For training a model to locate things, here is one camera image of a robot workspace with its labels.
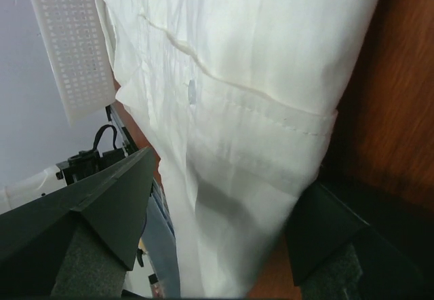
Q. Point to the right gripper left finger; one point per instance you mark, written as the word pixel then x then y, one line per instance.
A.
pixel 81 240

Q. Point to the white long sleeve shirt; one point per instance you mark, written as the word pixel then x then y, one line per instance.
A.
pixel 238 98

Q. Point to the white plastic basket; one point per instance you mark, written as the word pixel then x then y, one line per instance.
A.
pixel 75 44

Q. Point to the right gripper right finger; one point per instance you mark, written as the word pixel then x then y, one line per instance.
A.
pixel 350 241

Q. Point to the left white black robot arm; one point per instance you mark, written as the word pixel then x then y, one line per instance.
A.
pixel 74 169

